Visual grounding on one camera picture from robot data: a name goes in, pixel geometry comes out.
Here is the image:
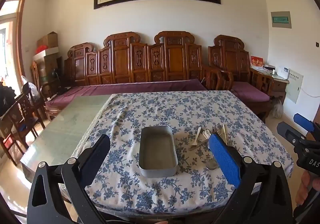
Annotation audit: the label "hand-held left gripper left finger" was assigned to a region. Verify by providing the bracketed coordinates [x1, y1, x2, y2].
[26, 135, 111, 224]

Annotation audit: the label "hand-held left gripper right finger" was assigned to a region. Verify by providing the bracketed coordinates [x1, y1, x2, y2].
[209, 133, 293, 224]

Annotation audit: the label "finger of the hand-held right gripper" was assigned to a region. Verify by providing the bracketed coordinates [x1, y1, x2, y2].
[294, 113, 320, 139]
[277, 122, 307, 148]

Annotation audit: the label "white plastic fork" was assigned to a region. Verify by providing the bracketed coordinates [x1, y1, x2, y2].
[188, 126, 202, 151]

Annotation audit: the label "rectangular metal tray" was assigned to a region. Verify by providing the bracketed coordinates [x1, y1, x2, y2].
[138, 126, 179, 178]

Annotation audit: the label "person's right hand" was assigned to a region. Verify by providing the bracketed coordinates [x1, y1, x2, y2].
[295, 171, 320, 206]

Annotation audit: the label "clear plastic bag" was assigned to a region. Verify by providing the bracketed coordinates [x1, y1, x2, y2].
[271, 99, 283, 118]

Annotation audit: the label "wooden side table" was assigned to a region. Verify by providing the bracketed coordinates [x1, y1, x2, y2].
[250, 67, 289, 104]

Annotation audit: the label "white telephone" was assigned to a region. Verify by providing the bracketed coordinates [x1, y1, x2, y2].
[275, 65, 290, 79]

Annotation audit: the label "purple armchair cushion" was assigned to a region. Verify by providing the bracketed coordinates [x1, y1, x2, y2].
[231, 81, 270, 102]

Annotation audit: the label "red card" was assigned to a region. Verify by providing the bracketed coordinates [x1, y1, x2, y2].
[250, 55, 264, 68]

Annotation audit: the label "blue floral tablecloth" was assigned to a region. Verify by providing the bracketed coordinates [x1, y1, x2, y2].
[71, 90, 294, 214]

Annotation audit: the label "purple sofa cushion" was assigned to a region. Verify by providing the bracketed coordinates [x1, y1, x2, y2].
[46, 79, 208, 108]

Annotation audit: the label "wooden dining chair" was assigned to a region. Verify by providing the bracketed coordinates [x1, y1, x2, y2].
[0, 89, 47, 166]
[30, 61, 53, 99]

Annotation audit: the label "carved wooden armchair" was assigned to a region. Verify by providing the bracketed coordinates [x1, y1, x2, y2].
[208, 35, 274, 123]

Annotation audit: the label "black desk lamp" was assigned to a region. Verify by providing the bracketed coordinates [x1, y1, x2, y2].
[49, 69, 62, 89]

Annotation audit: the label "white plastic bag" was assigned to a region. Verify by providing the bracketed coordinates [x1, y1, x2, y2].
[21, 75, 40, 100]

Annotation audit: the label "black bag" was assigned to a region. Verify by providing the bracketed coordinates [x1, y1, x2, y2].
[0, 84, 15, 117]

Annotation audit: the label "stacked brown cardboard boxes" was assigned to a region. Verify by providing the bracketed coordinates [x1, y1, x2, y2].
[37, 54, 63, 84]

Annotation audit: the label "carved wooden sofa bench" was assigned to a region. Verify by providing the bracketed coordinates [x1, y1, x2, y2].
[40, 31, 223, 121]

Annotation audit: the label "white flat box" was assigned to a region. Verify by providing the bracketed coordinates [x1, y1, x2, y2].
[33, 47, 60, 61]

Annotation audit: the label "open cardboard box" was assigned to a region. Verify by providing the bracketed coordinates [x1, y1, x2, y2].
[37, 32, 59, 49]

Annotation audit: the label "white wall distribution box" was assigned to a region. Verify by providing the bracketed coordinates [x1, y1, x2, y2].
[285, 69, 304, 104]

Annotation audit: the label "green-window wall panel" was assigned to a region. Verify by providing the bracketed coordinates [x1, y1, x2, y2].
[271, 10, 292, 29]

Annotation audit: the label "wooden door frame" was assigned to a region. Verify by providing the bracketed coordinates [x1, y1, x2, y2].
[0, 0, 28, 84]

